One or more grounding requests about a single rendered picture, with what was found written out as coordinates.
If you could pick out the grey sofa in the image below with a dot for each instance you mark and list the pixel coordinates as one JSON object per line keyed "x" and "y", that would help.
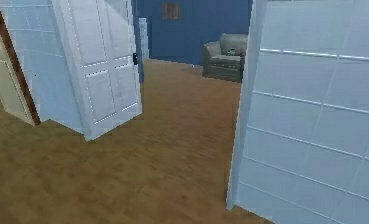
{"x": 222, "y": 61}

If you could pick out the small teal object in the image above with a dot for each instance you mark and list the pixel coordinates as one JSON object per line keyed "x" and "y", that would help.
{"x": 231, "y": 51}

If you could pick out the pale distant room door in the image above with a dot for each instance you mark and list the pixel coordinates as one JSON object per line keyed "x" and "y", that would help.
{"x": 143, "y": 38}

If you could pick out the white panelled room door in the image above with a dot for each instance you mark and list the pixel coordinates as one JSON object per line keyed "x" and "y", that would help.
{"x": 102, "y": 66}

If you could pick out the cream cupboard with brown edge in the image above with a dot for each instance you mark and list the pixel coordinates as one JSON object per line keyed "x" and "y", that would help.
{"x": 8, "y": 76}

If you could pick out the brown framed wall picture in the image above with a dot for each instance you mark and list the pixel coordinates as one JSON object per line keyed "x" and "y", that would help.
{"x": 171, "y": 10}

